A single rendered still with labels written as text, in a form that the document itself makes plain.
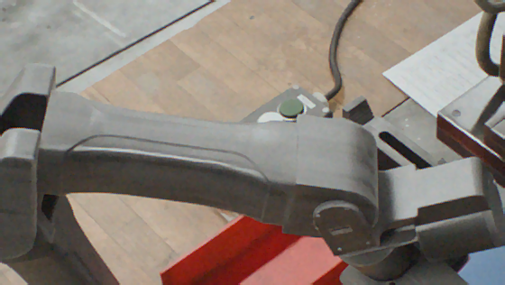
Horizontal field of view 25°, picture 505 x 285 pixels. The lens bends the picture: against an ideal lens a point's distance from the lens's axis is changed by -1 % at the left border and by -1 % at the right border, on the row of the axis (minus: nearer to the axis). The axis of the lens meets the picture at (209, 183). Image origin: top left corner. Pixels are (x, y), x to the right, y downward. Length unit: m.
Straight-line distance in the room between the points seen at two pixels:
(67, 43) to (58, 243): 2.06
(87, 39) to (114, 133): 2.13
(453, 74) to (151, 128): 0.70
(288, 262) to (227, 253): 0.07
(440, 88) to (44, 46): 1.67
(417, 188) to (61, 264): 0.28
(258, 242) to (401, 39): 0.37
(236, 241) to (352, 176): 0.46
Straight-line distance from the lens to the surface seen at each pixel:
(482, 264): 1.15
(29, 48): 2.95
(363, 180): 0.81
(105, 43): 2.90
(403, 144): 1.27
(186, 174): 0.80
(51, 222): 0.89
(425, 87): 1.43
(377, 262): 0.87
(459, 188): 0.84
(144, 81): 1.48
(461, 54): 1.47
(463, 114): 1.07
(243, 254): 1.27
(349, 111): 1.28
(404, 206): 0.84
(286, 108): 1.36
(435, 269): 0.91
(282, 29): 1.52
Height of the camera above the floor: 1.92
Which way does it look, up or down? 49 degrees down
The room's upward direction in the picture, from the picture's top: 10 degrees counter-clockwise
